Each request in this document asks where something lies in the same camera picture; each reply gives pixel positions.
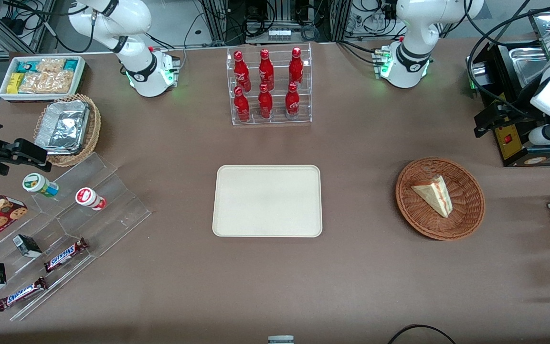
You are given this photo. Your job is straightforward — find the small black box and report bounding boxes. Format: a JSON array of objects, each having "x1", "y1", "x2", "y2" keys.
[{"x1": 12, "y1": 234, "x2": 42, "y2": 258}]

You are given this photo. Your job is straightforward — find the round brown wicker basket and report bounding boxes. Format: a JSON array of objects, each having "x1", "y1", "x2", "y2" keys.
[{"x1": 395, "y1": 158, "x2": 486, "y2": 241}]

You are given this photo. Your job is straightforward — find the green label yogurt cup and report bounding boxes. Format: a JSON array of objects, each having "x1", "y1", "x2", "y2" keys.
[{"x1": 22, "y1": 173, "x2": 59, "y2": 198}]

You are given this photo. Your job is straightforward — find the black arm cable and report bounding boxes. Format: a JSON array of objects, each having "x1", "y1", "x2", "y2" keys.
[{"x1": 465, "y1": 0, "x2": 550, "y2": 121}]

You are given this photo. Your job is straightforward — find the Snickers bar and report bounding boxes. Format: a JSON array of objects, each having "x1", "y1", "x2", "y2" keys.
[
  {"x1": 0, "y1": 276, "x2": 48, "y2": 312},
  {"x1": 43, "y1": 237, "x2": 88, "y2": 273}
]

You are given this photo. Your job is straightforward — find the clear acrylic stepped display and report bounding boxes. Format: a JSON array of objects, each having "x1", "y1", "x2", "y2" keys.
[{"x1": 0, "y1": 152, "x2": 152, "y2": 322}]

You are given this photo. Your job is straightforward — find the red cola bottle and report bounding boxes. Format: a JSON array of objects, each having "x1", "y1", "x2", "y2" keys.
[
  {"x1": 259, "y1": 49, "x2": 275, "y2": 90},
  {"x1": 233, "y1": 51, "x2": 252, "y2": 92},
  {"x1": 233, "y1": 86, "x2": 251, "y2": 122},
  {"x1": 285, "y1": 82, "x2": 300, "y2": 119},
  {"x1": 289, "y1": 47, "x2": 304, "y2": 86},
  {"x1": 258, "y1": 84, "x2": 274, "y2": 119}
]

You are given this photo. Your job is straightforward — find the small clear cracker bag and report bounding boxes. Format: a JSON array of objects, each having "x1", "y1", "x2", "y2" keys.
[{"x1": 36, "y1": 58, "x2": 66, "y2": 74}]

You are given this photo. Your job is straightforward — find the black machine with yellow panel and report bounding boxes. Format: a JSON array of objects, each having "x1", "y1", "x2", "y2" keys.
[{"x1": 466, "y1": 9, "x2": 550, "y2": 168}]

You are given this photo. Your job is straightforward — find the aluminium foil containers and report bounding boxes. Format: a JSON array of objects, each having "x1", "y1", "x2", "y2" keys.
[{"x1": 35, "y1": 100, "x2": 90, "y2": 155}]

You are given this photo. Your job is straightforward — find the beige rectangular tray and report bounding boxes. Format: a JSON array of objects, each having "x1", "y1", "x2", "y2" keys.
[{"x1": 212, "y1": 165, "x2": 323, "y2": 238}]

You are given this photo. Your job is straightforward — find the clear acrylic bottle rack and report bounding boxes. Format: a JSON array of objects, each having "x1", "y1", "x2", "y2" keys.
[{"x1": 226, "y1": 43, "x2": 313, "y2": 126}]

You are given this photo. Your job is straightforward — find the light wicker basket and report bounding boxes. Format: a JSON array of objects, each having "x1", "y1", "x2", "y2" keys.
[{"x1": 33, "y1": 94, "x2": 102, "y2": 167}]

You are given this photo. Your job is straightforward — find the white snack bin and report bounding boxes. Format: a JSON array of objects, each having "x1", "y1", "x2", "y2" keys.
[{"x1": 0, "y1": 55, "x2": 87, "y2": 102}]

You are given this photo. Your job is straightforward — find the aluminium frame post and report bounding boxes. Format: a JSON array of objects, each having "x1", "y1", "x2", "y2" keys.
[
  {"x1": 208, "y1": 0, "x2": 230, "y2": 46},
  {"x1": 330, "y1": 0, "x2": 352, "y2": 43}
]

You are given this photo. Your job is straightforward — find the black cable loop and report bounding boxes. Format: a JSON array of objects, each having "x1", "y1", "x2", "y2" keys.
[{"x1": 388, "y1": 324, "x2": 457, "y2": 344}]

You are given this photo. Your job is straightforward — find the triangle sandwich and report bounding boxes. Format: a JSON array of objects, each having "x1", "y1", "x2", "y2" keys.
[{"x1": 411, "y1": 175, "x2": 453, "y2": 218}]

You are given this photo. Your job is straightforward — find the large clear cracker bag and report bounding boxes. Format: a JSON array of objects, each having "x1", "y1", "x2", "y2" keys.
[{"x1": 19, "y1": 71, "x2": 75, "y2": 95}]

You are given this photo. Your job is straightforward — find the red label yogurt cup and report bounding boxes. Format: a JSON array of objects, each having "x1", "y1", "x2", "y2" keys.
[{"x1": 75, "y1": 187, "x2": 107, "y2": 211}]

